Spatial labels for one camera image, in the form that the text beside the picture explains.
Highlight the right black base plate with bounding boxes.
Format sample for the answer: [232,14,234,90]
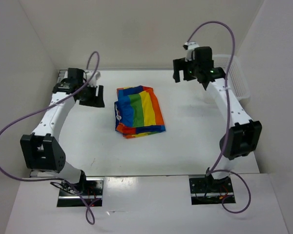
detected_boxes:
[189,175,236,205]

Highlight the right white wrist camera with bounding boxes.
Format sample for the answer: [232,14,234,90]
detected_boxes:
[183,41,199,62]

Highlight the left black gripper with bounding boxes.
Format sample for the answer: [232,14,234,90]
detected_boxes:
[78,83,105,108]

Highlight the white plastic basket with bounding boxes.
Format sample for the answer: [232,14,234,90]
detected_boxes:
[212,54,250,101]

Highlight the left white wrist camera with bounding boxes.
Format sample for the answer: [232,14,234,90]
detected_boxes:
[83,70,101,87]

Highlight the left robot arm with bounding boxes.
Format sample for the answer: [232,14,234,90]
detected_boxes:
[20,68,105,195]

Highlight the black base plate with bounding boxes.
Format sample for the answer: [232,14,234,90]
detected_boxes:
[51,177,105,208]
[189,175,236,205]

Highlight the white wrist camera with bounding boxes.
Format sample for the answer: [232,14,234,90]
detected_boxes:
[83,70,101,87]
[183,41,199,62]

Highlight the rainbow striped shorts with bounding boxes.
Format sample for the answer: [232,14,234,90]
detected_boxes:
[114,85,166,138]

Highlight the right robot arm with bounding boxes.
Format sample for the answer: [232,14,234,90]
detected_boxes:
[173,42,262,192]

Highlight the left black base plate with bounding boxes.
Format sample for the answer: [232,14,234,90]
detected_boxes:
[51,177,105,208]

